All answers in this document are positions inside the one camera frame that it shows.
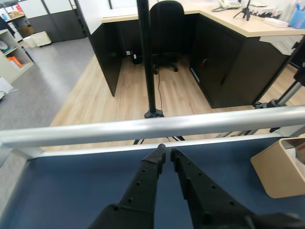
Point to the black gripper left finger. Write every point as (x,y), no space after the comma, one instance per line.
(140,186)

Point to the black desk with beige top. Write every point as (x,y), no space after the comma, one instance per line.
(221,71)

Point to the black tripod stand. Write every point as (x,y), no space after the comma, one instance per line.
(149,71)

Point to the tripod stand with silver tube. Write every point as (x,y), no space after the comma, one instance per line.
(289,91)

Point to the dark blue table mat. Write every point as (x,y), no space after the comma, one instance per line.
(71,190)

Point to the black waste bin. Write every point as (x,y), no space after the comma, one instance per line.
(137,59)

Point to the white desk telephone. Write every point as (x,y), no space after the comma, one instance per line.
(226,3)

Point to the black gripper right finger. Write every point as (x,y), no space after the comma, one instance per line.
(209,205)

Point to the white storage box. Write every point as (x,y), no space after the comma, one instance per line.
(39,39)

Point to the black office chair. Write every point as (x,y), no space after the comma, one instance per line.
(166,28)

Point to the beige box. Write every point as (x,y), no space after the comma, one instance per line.
(276,171)

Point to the small black desktop tripod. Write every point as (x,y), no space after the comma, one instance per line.
(245,10)

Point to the beige metal shelf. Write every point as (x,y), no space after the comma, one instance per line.
(9,59)

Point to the silver metal table railing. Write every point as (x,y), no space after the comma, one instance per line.
(143,128)

